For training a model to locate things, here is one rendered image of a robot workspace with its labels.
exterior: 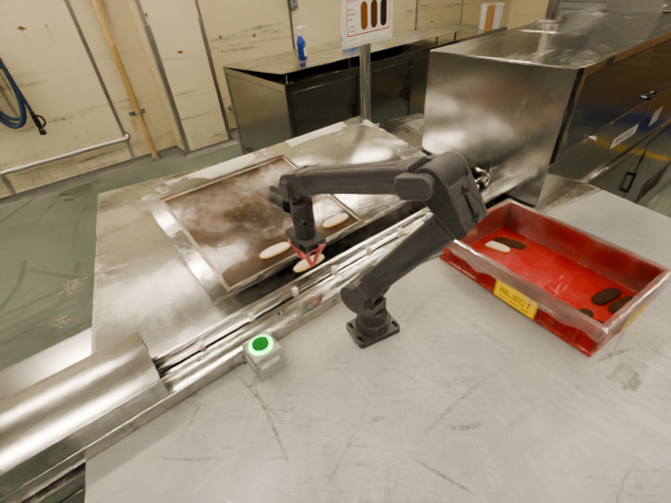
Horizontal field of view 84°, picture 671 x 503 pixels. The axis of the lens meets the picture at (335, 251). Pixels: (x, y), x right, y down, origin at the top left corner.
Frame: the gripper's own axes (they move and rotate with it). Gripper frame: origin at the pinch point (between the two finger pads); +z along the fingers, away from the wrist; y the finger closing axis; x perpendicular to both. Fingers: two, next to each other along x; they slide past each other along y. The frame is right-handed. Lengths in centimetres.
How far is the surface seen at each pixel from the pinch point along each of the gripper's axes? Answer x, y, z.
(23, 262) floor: -98, -243, 98
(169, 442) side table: -49, 17, 11
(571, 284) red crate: 55, 48, 10
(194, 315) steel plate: -31.1, -14.5, 11.8
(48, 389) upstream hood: -64, -5, 2
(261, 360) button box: -25.7, 17.0, 4.1
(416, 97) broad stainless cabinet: 232, -163, 39
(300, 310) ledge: -9.3, 7.9, 7.2
